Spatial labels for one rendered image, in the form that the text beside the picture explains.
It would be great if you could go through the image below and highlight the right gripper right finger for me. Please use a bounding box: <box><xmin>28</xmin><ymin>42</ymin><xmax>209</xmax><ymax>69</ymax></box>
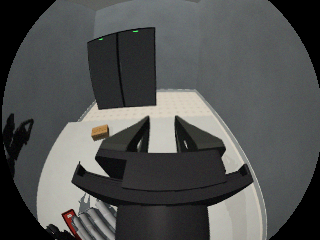
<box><xmin>174</xmin><ymin>115</ymin><xmax>226</xmax><ymax>157</ymax></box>

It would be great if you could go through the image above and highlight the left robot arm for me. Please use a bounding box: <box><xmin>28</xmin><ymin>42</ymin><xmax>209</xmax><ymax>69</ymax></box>
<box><xmin>2</xmin><ymin>113</ymin><xmax>76</xmax><ymax>240</ymax></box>

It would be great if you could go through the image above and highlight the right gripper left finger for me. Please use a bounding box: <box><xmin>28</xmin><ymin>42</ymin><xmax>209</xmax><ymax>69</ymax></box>
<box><xmin>99</xmin><ymin>116</ymin><xmax>150</xmax><ymax>153</ymax></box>

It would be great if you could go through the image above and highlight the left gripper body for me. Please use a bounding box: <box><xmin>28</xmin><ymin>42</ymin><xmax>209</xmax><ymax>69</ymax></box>
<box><xmin>14</xmin><ymin>124</ymin><xmax>29</xmax><ymax>151</ymax></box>

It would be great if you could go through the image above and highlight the brown cardboard box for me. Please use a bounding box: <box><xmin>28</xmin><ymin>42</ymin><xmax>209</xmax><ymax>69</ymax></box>
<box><xmin>91</xmin><ymin>124</ymin><xmax>109</xmax><ymax>141</ymax></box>

